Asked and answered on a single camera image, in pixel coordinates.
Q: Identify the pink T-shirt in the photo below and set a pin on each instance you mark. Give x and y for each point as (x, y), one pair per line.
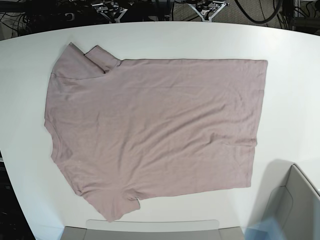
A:
(128, 130)

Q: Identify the blue cloth in box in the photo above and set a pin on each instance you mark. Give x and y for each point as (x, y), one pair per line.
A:
(268, 229)

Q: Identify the grey tray bottom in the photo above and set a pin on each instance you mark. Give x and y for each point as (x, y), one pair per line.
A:
(179, 230)

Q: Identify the grey box right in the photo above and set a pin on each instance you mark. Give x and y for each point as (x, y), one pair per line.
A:
(296, 207)

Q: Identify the white camera bracket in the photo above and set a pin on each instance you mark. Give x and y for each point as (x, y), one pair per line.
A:
(111, 10)
(207, 9)

